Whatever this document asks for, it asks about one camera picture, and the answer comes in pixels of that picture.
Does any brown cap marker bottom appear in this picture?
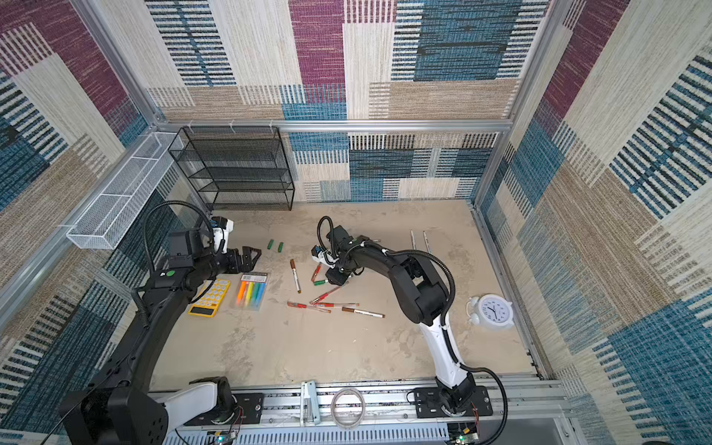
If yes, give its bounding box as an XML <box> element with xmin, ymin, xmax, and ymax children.
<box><xmin>341</xmin><ymin>307</ymin><xmax>385</xmax><ymax>319</ymax></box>

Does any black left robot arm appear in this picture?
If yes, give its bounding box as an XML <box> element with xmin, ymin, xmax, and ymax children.
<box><xmin>59</xmin><ymin>204</ymin><xmax>261</xmax><ymax>444</ymax></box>

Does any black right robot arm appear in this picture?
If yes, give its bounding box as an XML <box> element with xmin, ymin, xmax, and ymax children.
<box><xmin>311</xmin><ymin>216</ymin><xmax>493</xmax><ymax>415</ymax></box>

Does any red gel pen upright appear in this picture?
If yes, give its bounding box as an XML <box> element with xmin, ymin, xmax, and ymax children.
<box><xmin>311</xmin><ymin>263</ymin><xmax>322</xmax><ymax>283</ymax></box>

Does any red gel pen under marker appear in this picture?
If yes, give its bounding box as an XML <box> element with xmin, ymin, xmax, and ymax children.
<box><xmin>310</xmin><ymin>286</ymin><xmax>344</xmax><ymax>306</ymax></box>

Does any red gel pen bottom middle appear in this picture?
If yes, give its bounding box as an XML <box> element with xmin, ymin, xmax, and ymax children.
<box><xmin>315</xmin><ymin>302</ymin><xmax>360</xmax><ymax>308</ymax></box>

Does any red gel pen bottom left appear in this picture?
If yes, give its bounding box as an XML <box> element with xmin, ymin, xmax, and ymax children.
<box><xmin>287</xmin><ymin>301</ymin><xmax>332</xmax><ymax>313</ymax></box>

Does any highlighter set clear case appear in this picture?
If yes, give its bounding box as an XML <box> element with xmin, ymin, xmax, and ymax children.
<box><xmin>234</xmin><ymin>273</ymin><xmax>269</xmax><ymax>311</ymax></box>

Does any yellow calculator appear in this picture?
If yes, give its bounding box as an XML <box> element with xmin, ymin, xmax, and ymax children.
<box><xmin>188</xmin><ymin>279</ymin><xmax>231</xmax><ymax>318</ymax></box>

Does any white alarm clock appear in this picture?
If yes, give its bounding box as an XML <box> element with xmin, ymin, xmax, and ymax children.
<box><xmin>467</xmin><ymin>294</ymin><xmax>515</xmax><ymax>330</ymax></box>

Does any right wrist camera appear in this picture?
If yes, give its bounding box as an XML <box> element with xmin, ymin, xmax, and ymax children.
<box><xmin>311</xmin><ymin>246</ymin><xmax>334</xmax><ymax>267</ymax></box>

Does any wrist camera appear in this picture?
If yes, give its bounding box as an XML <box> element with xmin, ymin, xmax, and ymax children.
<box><xmin>311</xmin><ymin>246</ymin><xmax>334</xmax><ymax>267</ymax></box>
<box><xmin>211</xmin><ymin>216</ymin><xmax>234</xmax><ymax>254</ymax></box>

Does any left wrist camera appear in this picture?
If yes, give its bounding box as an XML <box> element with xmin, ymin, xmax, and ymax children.
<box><xmin>211</xmin><ymin>216</ymin><xmax>234</xmax><ymax>254</ymax></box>

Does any black wire mesh shelf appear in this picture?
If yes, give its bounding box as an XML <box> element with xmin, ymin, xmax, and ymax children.
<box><xmin>169</xmin><ymin>126</ymin><xmax>295</xmax><ymax>211</ymax></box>

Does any white wire mesh basket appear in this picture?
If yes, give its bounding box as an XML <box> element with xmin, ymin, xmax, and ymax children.
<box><xmin>67</xmin><ymin>132</ymin><xmax>175</xmax><ymax>250</ymax></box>

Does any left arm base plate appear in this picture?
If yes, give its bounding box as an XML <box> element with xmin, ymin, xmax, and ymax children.
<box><xmin>184</xmin><ymin>393</ymin><xmax>264</xmax><ymax>426</ymax></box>

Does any aluminium rail bracket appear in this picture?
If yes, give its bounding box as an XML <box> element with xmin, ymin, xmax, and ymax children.
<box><xmin>300</xmin><ymin>380</ymin><xmax>321</xmax><ymax>426</ymax></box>

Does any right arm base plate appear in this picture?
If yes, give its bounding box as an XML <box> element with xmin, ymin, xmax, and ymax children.
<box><xmin>411</xmin><ymin>386</ymin><xmax>493</xmax><ymax>418</ymax></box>

